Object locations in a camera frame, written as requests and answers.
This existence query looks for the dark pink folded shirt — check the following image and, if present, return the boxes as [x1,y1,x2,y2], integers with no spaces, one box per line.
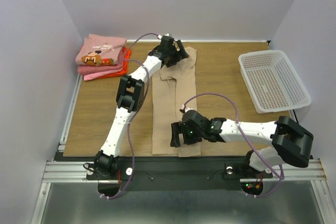
[78,47,127,75]

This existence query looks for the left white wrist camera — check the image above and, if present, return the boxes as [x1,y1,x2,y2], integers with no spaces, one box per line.
[157,33,172,40]

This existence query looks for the pink printed folded shirt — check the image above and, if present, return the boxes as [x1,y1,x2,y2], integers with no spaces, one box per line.
[75,34,127,67]

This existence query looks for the aluminium frame rail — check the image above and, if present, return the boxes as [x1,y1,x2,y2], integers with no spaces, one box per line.
[31,76,87,223]

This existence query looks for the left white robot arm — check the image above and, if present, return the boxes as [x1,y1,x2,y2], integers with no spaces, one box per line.
[83,35,188,179]

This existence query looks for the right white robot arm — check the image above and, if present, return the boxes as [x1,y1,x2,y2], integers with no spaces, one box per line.
[170,109,313,177]

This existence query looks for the orange folded shirt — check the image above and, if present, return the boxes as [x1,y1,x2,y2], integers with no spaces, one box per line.
[102,46,131,78]

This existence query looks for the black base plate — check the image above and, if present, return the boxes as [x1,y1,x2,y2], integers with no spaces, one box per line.
[84,156,272,192]

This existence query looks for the white plastic basket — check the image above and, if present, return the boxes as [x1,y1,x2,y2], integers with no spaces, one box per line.
[238,50,311,114]

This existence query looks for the beige t shirt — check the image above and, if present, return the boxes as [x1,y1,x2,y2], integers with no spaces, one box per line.
[152,47,201,157]

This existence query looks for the light pink folded shirt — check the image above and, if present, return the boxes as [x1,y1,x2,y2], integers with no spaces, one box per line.
[83,70,123,81]

